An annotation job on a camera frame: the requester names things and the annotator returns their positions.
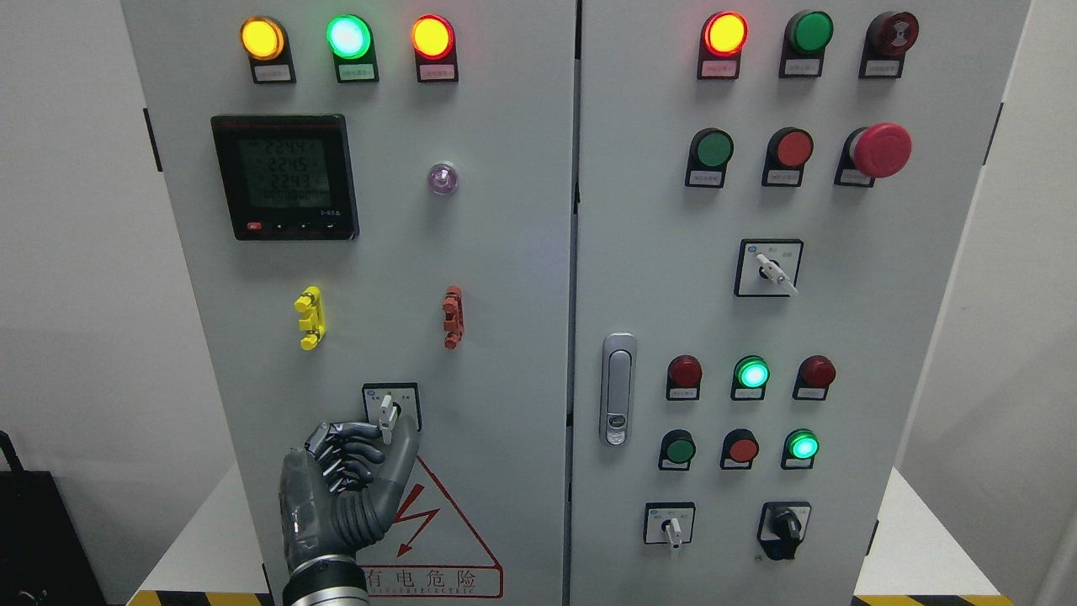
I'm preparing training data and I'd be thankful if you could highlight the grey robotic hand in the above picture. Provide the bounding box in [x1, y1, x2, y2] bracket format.
[279, 415, 420, 574]

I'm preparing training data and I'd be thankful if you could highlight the yellow terminal clip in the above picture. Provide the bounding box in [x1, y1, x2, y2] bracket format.
[293, 284, 326, 350]

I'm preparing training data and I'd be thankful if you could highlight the dark green unlit lamp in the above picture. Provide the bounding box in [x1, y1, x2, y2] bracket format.
[778, 10, 834, 79]

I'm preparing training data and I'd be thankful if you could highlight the green lit lamp middle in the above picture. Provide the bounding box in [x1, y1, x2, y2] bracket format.
[729, 354, 770, 401]

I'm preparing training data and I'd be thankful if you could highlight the white rotary selector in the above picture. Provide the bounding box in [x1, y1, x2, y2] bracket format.
[644, 502, 696, 553]
[735, 239, 805, 298]

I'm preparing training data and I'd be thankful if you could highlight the white rotary selector upper right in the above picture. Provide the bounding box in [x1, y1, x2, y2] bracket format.
[735, 239, 805, 298]

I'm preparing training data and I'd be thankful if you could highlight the dark red lamp left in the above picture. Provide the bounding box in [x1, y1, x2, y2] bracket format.
[666, 354, 703, 401]

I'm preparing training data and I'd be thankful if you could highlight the red push button lower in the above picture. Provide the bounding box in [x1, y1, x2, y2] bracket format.
[719, 428, 759, 470]

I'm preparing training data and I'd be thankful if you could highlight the dark red buzzer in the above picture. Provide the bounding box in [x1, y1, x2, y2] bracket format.
[858, 11, 920, 79]

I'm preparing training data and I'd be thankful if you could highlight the red push button upper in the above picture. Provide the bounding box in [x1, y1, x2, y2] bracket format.
[761, 127, 814, 188]

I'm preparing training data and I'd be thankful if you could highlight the green lit button lower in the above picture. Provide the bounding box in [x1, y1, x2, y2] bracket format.
[781, 428, 820, 470]

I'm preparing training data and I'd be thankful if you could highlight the dark red lamp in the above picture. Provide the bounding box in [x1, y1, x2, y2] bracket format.
[666, 354, 703, 401]
[792, 354, 837, 401]

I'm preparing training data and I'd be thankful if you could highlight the red lit lamp right door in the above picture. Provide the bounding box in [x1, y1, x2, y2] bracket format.
[697, 11, 749, 80]

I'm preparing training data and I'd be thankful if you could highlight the white rotary selector lower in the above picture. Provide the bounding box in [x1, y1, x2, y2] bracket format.
[644, 502, 696, 553]

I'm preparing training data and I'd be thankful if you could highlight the grey cabinet door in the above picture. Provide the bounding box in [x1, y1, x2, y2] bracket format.
[123, 1, 576, 605]
[569, 1, 1030, 605]

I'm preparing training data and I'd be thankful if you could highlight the green push button upper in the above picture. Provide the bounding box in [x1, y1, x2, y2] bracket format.
[684, 127, 735, 189]

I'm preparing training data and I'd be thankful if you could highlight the black digital power meter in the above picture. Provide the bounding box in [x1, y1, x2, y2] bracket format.
[210, 114, 360, 242]

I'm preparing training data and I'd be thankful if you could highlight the red electric hazard warning sticker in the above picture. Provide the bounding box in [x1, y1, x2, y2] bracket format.
[356, 459, 504, 601]

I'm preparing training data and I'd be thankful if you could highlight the green push button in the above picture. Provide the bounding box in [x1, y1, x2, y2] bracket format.
[658, 428, 697, 471]
[684, 127, 735, 189]

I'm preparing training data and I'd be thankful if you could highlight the black bag at left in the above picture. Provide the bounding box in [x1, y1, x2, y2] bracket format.
[1, 431, 104, 605]

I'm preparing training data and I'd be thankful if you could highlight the red emergency stop mushroom button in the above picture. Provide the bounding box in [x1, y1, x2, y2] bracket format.
[834, 122, 913, 188]

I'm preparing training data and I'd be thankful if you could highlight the red terminal clip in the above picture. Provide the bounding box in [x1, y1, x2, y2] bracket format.
[442, 286, 465, 350]

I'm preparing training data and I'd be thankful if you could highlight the right grey cabinet door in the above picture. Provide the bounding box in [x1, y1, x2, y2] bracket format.
[569, 1, 1030, 605]

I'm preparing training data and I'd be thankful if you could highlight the left grey cabinet door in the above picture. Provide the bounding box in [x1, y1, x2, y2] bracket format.
[123, 1, 576, 605]

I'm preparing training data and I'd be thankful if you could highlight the dark red lamp right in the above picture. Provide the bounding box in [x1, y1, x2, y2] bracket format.
[792, 354, 837, 401]

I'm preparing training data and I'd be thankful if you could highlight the red-ringed lit indicator lamp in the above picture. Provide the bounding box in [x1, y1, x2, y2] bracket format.
[411, 14, 459, 83]

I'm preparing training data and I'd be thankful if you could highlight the white rotary light switch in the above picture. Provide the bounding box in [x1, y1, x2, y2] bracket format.
[361, 382, 422, 443]

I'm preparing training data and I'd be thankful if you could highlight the small clear light bulb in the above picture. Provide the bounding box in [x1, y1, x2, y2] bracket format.
[426, 163, 460, 196]

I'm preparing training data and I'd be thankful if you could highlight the red push button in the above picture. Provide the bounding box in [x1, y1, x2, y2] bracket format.
[719, 428, 759, 470]
[761, 127, 814, 188]

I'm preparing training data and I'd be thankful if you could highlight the green push button lower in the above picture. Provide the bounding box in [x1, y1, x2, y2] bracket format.
[658, 428, 697, 471]

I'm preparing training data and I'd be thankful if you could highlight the green lit indicator lamp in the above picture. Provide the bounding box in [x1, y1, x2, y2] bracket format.
[326, 13, 379, 83]

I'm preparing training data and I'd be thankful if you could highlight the black rotary knob selector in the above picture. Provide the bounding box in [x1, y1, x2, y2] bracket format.
[756, 502, 812, 561]

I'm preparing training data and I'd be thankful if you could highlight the yellow indicator lamp top left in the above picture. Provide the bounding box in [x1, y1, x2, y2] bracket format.
[239, 15, 296, 84]

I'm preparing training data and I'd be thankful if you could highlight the white cabinet base platform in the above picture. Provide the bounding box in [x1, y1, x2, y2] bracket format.
[128, 465, 1012, 605]

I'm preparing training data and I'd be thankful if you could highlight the chrome door handle lock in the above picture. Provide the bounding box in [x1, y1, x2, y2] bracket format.
[599, 332, 637, 446]

